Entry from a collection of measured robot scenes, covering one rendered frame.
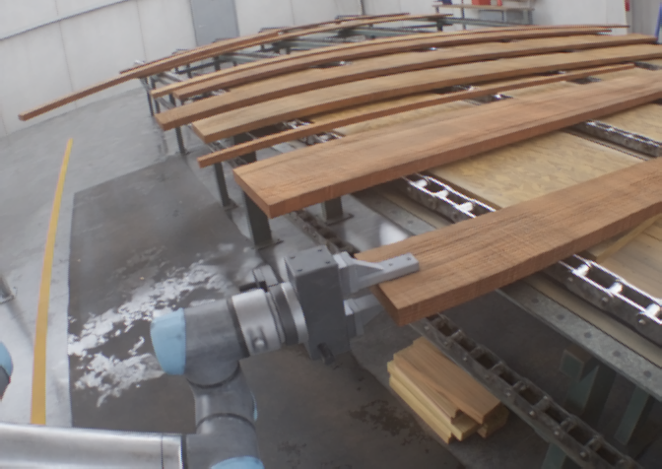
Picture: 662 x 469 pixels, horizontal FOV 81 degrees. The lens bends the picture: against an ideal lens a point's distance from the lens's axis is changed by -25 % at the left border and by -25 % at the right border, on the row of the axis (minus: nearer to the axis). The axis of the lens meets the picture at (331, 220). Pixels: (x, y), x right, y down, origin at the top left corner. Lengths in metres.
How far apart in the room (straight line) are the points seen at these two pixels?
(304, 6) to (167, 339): 11.70
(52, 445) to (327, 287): 0.38
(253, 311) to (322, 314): 0.08
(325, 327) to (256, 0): 11.21
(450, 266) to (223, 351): 0.29
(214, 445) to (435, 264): 0.35
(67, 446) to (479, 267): 0.54
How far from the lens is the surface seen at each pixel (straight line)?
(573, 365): 0.66
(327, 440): 1.53
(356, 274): 0.58
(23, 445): 0.59
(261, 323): 0.56
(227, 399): 0.60
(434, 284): 0.59
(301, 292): 0.56
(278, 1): 11.84
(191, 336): 0.56
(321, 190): 0.88
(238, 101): 1.76
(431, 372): 1.39
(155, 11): 11.12
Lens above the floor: 1.21
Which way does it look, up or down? 26 degrees down
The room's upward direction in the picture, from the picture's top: 8 degrees counter-clockwise
